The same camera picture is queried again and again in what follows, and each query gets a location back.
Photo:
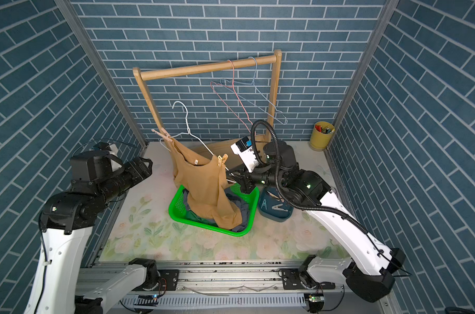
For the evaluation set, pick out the beige clothespin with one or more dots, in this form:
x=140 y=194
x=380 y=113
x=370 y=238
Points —
x=279 y=208
x=163 y=133

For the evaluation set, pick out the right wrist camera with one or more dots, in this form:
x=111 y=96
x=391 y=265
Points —
x=243 y=148

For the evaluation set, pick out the white wire hanger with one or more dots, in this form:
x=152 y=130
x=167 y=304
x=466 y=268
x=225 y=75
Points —
x=187 y=133

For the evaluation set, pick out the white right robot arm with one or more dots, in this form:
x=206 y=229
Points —
x=370 y=269

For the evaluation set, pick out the dark teal plastic tray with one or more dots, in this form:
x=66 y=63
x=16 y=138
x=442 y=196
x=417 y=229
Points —
x=271 y=206

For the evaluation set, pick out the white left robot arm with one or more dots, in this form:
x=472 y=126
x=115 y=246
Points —
x=66 y=223

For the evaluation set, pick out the yellow pen cup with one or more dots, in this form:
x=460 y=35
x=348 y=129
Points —
x=321 y=135

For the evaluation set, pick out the tan clothespin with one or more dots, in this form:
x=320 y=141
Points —
x=221 y=161

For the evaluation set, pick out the pink clothespin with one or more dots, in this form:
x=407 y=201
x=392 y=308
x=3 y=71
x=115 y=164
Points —
x=277 y=195

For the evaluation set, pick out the dark grey tank top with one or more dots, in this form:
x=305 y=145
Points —
x=235 y=200

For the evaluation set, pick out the wooden clothes rack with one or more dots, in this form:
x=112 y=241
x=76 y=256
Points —
x=224 y=92

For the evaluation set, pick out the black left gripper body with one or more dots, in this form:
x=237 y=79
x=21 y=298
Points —
x=123 y=179

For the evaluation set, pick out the teal clothespin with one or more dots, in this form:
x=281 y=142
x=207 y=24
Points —
x=263 y=205

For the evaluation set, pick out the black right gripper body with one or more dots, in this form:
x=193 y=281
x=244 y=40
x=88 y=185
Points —
x=262 y=177

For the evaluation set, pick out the green plastic basket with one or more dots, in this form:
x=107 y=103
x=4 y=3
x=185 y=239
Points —
x=178 y=212

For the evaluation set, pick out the green tank top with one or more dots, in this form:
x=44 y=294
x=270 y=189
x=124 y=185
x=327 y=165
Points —
x=198 y=216

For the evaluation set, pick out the tan tank top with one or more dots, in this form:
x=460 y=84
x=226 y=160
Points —
x=206 y=183

